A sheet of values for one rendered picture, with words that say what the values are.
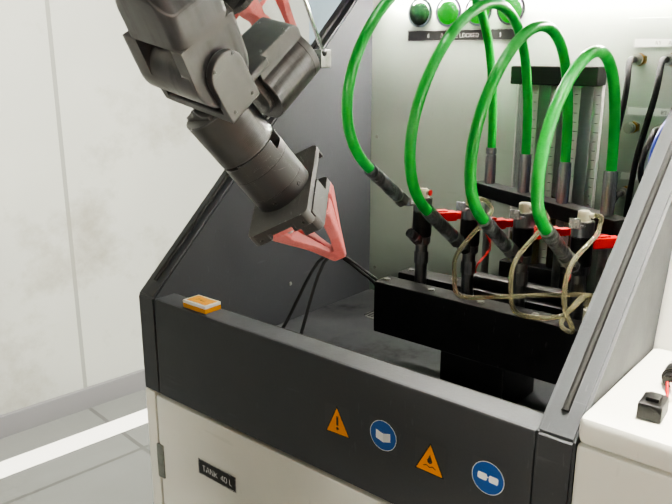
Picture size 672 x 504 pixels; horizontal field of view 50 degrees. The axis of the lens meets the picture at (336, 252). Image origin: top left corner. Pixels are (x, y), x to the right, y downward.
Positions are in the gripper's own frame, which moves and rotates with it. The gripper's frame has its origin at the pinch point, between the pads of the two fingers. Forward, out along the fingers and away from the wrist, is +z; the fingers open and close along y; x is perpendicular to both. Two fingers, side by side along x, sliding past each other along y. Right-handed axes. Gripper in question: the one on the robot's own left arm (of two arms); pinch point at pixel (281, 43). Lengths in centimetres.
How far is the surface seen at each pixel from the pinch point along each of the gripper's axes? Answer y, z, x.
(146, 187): 195, 48, -45
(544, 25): -15.2, 21.2, -19.9
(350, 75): -1.6, 8.9, -3.1
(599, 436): -31, 37, 26
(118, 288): 202, 64, -9
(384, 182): 2.7, 23.2, 1.3
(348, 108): -0.8, 11.3, -0.1
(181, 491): 39, 40, 46
